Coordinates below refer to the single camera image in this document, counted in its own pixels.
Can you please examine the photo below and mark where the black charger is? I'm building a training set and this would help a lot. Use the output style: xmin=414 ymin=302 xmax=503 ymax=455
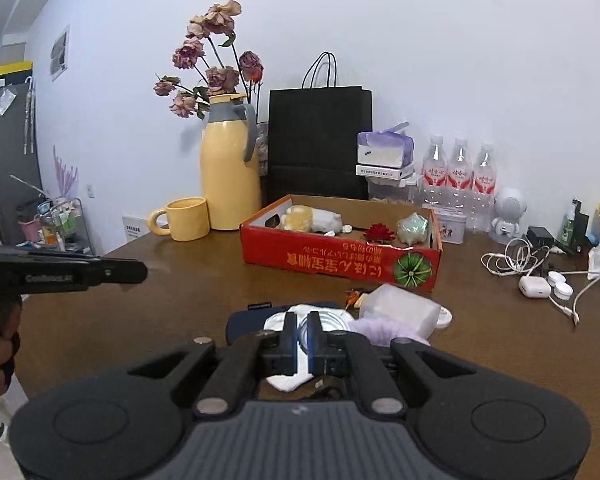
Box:
xmin=526 ymin=226 xmax=556 ymax=251

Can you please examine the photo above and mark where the yellow mug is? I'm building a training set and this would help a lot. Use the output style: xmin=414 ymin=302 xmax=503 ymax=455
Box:
xmin=147 ymin=197 xmax=211 ymax=242

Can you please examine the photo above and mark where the dried pink flower bouquet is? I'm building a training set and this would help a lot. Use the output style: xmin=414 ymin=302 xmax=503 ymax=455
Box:
xmin=153 ymin=0 xmax=264 ymax=120

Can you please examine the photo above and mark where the white contact lens case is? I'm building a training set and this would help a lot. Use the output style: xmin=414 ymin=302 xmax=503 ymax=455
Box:
xmin=547 ymin=271 xmax=574 ymax=299

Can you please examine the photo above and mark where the red cardboard box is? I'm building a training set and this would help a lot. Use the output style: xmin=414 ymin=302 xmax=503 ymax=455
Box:
xmin=239 ymin=194 xmax=443 ymax=294

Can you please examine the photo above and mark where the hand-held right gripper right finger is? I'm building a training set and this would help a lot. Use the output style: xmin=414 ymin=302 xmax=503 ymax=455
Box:
xmin=307 ymin=312 xmax=481 ymax=417

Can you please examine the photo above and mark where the translucent plastic case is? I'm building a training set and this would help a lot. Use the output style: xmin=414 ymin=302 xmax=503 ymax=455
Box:
xmin=358 ymin=283 xmax=441 ymax=338

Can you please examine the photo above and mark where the purple tissue pack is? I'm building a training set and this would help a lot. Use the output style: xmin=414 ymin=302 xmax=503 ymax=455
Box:
xmin=356 ymin=121 xmax=415 ymax=168

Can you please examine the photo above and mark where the black stand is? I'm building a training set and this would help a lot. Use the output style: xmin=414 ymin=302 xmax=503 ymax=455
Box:
xmin=571 ymin=199 xmax=592 ymax=256

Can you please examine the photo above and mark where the dark grey refrigerator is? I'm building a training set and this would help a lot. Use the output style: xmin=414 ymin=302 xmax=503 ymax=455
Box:
xmin=0 ymin=77 xmax=44 ymax=247

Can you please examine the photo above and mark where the white printed tin box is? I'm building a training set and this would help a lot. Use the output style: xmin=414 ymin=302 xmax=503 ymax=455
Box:
xmin=432 ymin=207 xmax=467 ymax=245

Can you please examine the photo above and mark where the white cloth bag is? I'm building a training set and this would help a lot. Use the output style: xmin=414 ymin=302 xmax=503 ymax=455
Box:
xmin=262 ymin=305 xmax=354 ymax=393

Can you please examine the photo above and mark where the white charging cable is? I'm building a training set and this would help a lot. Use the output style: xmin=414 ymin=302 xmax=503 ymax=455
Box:
xmin=550 ymin=267 xmax=600 ymax=328

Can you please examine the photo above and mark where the black paper bag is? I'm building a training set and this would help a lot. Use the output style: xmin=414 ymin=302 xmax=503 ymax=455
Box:
xmin=267 ymin=51 xmax=373 ymax=202

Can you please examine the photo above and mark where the navy pouch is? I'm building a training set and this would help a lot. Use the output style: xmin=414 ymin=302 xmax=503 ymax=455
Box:
xmin=225 ymin=301 xmax=353 ymax=346

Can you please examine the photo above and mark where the white robot speaker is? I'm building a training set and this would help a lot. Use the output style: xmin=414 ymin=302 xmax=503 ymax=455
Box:
xmin=489 ymin=187 xmax=527 ymax=246

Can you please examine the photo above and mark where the purple lavender bunch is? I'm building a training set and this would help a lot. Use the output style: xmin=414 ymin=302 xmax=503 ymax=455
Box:
xmin=54 ymin=146 xmax=80 ymax=199

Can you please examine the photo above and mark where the yellow thermos jug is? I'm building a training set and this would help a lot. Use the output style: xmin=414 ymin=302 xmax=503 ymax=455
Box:
xmin=200 ymin=92 xmax=263 ymax=232

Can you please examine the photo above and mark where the yellow box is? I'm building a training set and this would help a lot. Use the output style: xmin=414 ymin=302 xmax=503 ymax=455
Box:
xmin=0 ymin=60 xmax=34 ymax=81

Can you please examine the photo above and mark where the yellow white plush toy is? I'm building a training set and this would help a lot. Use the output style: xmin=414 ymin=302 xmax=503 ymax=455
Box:
xmin=279 ymin=205 xmax=354 ymax=238

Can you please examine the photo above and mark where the green spray bottle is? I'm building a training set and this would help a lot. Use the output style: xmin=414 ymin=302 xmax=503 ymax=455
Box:
xmin=560 ymin=205 xmax=579 ymax=246

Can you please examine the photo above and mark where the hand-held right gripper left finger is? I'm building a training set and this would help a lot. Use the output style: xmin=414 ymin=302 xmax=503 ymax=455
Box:
xmin=127 ymin=312 xmax=302 ymax=419

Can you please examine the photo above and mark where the red rose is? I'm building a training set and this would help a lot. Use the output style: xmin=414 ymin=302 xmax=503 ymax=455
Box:
xmin=362 ymin=222 xmax=397 ymax=244

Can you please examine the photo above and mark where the green iridescent ball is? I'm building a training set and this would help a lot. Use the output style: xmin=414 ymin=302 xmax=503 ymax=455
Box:
xmin=396 ymin=212 xmax=429 ymax=247

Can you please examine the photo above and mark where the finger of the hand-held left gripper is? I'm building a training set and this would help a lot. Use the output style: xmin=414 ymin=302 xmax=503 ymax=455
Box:
xmin=87 ymin=258 xmax=149 ymax=287

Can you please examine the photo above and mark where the metal storage rack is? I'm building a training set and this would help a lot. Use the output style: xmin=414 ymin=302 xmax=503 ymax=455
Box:
xmin=32 ymin=197 xmax=94 ymax=257

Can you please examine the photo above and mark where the wall picture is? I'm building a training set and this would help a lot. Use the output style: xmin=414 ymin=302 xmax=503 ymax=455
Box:
xmin=50 ymin=25 xmax=71 ymax=81

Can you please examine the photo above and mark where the clear snack container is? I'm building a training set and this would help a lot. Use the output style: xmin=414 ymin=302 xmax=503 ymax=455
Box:
xmin=367 ymin=175 xmax=424 ymax=206

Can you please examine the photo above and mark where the white earbuds case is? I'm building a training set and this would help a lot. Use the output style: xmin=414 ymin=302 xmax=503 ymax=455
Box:
xmin=518 ymin=275 xmax=552 ymax=299

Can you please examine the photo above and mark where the clear water bottle red label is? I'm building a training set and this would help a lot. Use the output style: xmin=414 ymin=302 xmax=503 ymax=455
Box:
xmin=447 ymin=137 xmax=474 ymax=231
xmin=472 ymin=142 xmax=497 ymax=234
xmin=420 ymin=134 xmax=451 ymax=211

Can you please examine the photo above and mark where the purple fluffy headband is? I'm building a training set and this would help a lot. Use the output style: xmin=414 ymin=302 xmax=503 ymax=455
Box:
xmin=347 ymin=319 xmax=431 ymax=349

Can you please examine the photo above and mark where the white flat box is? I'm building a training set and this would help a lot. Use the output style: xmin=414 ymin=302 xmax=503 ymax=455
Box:
xmin=355 ymin=162 xmax=416 ymax=181

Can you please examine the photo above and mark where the brown speckled pouch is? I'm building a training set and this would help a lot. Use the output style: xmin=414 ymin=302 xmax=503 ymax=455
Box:
xmin=257 ymin=122 xmax=271 ymax=177

